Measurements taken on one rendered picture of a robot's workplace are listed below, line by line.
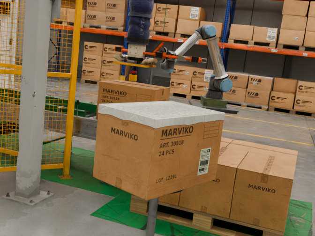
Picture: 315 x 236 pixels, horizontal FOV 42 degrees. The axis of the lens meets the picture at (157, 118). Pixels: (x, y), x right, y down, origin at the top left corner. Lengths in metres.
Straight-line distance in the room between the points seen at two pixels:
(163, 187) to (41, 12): 1.80
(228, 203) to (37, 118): 1.63
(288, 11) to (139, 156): 9.32
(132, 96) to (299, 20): 7.63
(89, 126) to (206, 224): 1.48
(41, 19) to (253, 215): 2.14
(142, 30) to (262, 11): 8.60
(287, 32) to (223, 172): 8.16
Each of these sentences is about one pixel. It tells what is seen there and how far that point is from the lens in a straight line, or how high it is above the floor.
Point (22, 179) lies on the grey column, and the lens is 3.53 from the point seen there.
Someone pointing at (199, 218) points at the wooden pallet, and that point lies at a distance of 3.26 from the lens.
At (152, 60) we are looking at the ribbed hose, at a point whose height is 1.21.
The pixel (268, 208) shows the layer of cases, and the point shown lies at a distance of 3.13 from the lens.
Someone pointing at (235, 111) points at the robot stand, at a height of 0.74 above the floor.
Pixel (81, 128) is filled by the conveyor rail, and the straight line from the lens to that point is 4.01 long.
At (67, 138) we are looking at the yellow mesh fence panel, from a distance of 3.98.
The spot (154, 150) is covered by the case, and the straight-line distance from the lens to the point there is 1.94.
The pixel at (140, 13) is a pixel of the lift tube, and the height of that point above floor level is 1.63.
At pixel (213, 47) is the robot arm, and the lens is 4.42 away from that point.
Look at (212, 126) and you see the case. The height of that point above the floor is 0.95.
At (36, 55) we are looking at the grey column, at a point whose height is 1.17.
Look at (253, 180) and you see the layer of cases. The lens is 3.08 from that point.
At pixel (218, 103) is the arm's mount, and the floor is 0.80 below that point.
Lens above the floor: 1.36
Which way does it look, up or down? 10 degrees down
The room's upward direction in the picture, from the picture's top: 7 degrees clockwise
